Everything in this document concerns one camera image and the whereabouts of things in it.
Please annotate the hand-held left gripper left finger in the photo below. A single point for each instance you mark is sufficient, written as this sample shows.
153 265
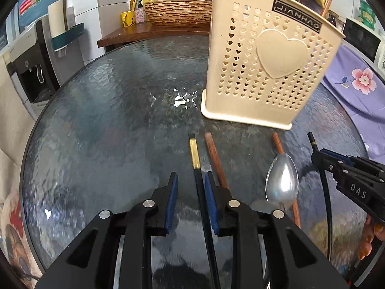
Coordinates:
170 204

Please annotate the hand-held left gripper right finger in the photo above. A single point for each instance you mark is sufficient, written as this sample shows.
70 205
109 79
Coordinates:
212 204

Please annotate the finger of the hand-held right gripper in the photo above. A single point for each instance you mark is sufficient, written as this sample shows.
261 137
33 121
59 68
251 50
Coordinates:
341 156
324 159

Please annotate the black chopstick with gold band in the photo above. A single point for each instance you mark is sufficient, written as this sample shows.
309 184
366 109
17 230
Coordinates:
326 204
195 156

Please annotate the oval metal spoon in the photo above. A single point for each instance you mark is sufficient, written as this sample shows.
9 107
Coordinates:
281 180

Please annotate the cream plastic utensil holder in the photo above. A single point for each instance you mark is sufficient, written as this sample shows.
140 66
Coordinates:
270 81

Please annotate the person's right hand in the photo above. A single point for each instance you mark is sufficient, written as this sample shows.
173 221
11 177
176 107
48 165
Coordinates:
368 237

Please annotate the purple floral cloth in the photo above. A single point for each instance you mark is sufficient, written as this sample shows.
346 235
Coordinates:
355 96

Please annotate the white microwave oven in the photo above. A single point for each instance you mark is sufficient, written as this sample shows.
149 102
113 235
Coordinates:
361 40

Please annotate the green noodle cup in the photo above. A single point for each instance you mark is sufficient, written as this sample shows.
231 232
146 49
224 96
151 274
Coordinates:
367 7
370 21

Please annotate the printed dog cushion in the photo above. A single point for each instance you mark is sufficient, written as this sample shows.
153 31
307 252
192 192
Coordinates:
18 231

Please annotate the beige cloth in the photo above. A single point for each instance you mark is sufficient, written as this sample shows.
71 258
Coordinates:
15 126

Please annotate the wooden counter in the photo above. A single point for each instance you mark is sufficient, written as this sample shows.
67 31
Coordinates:
129 34

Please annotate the yellow cup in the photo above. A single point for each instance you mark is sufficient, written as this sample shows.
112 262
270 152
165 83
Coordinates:
127 19

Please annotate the woven pattern basin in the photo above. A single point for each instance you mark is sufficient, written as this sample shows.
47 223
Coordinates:
177 13

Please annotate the pink floral pump bottle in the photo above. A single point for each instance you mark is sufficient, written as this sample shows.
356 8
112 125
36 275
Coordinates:
140 15

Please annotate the grey water dispenser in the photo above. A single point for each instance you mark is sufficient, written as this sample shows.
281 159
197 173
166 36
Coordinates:
30 72

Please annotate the teal plastic tray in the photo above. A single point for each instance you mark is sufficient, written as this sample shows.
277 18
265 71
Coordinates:
67 37

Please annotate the white cup tube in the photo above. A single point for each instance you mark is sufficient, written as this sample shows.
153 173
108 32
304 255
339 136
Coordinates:
57 18

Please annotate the blue water jug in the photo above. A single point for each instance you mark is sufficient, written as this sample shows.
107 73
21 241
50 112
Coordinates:
33 3

